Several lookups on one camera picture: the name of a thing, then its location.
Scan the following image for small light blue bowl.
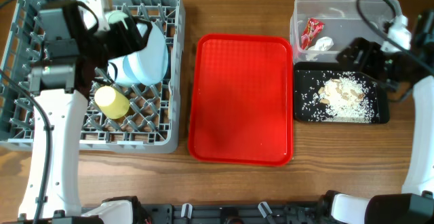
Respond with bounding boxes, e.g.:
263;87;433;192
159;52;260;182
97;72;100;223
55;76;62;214
107;56;140;88

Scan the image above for green saucer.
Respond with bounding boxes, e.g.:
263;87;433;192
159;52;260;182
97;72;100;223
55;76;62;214
105;10;129;29

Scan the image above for large light blue plate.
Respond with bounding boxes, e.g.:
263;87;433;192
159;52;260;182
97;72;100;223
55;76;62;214
124;22;169;86

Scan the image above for rice and food scraps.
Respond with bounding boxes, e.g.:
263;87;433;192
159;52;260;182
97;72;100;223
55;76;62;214
300;71;377;123

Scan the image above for yellow plastic cup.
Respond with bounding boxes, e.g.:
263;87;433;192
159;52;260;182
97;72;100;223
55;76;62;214
94;86;130;119

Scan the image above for white napkin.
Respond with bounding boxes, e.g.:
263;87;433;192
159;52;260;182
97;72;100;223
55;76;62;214
306;37;334;61

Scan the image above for red snack wrapper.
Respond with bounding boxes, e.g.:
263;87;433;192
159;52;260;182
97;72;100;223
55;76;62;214
300;18;325;50

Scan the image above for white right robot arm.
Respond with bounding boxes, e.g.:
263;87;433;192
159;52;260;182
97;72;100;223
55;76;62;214
315;37;433;223

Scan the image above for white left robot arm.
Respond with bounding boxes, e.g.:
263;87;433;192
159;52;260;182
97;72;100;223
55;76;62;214
18;14;161;223

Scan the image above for black waste tray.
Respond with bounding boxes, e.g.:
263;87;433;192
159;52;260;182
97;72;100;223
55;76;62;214
293;61;391;124

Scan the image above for grey dishwasher rack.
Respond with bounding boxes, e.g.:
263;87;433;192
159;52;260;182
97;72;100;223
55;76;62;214
1;0;185;153

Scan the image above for clear plastic bin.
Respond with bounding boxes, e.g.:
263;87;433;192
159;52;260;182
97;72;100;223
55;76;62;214
290;0;384;63

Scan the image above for red plastic tray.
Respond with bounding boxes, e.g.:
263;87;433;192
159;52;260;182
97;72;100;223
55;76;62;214
188;33;294;166

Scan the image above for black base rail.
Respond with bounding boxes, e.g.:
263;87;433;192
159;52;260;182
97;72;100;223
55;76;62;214
142;202;337;224

